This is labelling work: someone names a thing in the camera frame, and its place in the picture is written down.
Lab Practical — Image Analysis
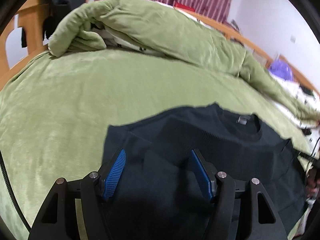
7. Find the black long-sleeve sweatshirt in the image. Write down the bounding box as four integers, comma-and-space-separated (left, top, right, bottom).
103, 104, 305, 239

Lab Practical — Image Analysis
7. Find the black cable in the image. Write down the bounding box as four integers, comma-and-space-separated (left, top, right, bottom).
0, 152, 32, 230

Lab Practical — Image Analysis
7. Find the black jacket on headboard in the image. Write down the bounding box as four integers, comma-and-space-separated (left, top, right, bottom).
21, 0, 87, 48

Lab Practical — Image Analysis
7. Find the green quilt with floral lining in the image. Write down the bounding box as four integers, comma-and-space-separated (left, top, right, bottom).
48, 0, 319, 123

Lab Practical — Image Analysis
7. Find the green fleece bed sheet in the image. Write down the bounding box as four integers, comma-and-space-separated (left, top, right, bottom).
1, 49, 310, 223

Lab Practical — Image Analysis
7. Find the wooden bed frame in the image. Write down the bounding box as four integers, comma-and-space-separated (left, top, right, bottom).
0, 0, 320, 95

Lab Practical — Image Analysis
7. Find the wall light switch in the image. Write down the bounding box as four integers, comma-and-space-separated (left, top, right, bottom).
290, 35, 296, 43

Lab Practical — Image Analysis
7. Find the person's right hand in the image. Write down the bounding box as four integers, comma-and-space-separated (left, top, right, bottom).
306, 167, 319, 198

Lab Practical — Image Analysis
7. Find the purple plush toy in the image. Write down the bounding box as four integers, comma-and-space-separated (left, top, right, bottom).
268, 59, 294, 81

